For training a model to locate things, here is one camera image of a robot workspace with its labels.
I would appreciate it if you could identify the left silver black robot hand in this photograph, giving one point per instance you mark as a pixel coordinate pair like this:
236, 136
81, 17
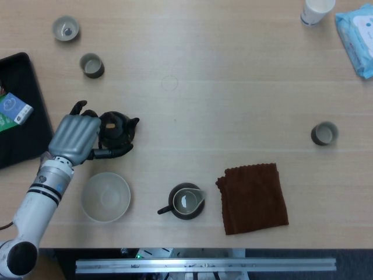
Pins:
74, 137

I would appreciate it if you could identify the dark green cylindrical teacup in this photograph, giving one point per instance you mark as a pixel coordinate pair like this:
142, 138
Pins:
324, 134
91, 65

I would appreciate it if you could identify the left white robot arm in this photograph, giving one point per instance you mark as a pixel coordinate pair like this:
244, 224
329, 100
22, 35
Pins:
35, 210

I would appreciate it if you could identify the grey lid cup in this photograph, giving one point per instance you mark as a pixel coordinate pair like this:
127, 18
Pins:
61, 26

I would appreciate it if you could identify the black plastic tray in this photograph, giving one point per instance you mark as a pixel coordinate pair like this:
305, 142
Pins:
29, 140

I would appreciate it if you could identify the cream ceramic bowl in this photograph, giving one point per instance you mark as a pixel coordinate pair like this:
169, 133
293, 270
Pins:
106, 198

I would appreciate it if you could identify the green packet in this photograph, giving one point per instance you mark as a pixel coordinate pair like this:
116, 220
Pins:
6, 125

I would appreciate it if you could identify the blue white small packet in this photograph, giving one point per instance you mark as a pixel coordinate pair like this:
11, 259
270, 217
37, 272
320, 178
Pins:
11, 106

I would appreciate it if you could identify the small red white packet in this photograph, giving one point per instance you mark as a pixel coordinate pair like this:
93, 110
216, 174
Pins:
1, 87

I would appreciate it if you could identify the dark green pouring pitcher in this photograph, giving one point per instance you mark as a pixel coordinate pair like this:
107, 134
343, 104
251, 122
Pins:
177, 214

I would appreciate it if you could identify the brown folded cloth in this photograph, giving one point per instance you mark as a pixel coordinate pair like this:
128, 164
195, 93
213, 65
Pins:
253, 198

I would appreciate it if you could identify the white paper cup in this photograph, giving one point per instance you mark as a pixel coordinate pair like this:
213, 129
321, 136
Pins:
313, 14

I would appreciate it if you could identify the blue wet wipes pack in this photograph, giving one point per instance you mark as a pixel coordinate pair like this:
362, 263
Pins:
358, 38

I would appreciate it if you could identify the aluminium rail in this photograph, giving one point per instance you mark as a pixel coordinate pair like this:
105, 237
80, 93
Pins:
204, 265

